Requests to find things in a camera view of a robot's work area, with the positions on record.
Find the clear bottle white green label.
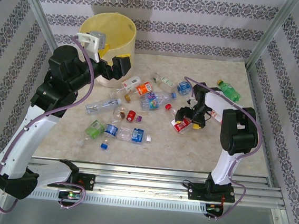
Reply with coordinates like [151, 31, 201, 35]
[151, 72, 177, 93]

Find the orange label bottle brown cap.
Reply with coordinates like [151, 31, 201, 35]
[123, 79, 155, 104]

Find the aluminium frame post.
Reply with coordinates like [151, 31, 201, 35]
[8, 0, 67, 58]
[244, 0, 299, 75]

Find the aluminium front rail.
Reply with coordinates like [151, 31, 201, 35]
[0, 152, 291, 213]

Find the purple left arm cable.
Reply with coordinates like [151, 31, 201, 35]
[0, 29, 101, 221]

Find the small controller board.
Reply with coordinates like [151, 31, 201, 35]
[204, 203, 225, 215]
[58, 190, 82, 201]

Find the cream plastic bin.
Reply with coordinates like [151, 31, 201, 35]
[74, 9, 139, 90]

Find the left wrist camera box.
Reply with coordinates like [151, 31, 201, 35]
[74, 29, 108, 64]

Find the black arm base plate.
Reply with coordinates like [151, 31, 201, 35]
[46, 170, 96, 192]
[186, 181, 237, 205]

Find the green plastic bottle yellow cap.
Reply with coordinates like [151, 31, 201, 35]
[215, 79, 244, 104]

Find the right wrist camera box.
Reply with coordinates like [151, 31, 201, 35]
[185, 95, 196, 110]

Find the red label bottle purple cap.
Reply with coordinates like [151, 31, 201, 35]
[126, 109, 144, 124]

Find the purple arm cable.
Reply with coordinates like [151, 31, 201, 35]
[0, 29, 101, 221]
[170, 76, 268, 224]

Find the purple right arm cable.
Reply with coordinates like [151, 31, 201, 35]
[170, 76, 268, 224]

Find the blue label bottle blue cap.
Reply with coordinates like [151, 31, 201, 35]
[99, 122, 119, 151]

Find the long blue label bottle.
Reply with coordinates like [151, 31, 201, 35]
[116, 125, 153, 147]

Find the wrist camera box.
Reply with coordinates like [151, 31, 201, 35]
[185, 95, 196, 110]
[74, 29, 108, 64]

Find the aluminium side rail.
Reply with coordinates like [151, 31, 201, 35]
[234, 64, 287, 188]

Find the perforated metal cable duct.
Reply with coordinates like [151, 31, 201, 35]
[7, 185, 225, 217]

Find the yellow bin liner bag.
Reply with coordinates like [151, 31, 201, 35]
[77, 9, 138, 63]

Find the slim clear bottle white cap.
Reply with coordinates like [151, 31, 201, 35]
[84, 94, 122, 118]

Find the crushed bottle blue label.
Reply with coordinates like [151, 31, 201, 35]
[176, 79, 195, 98]

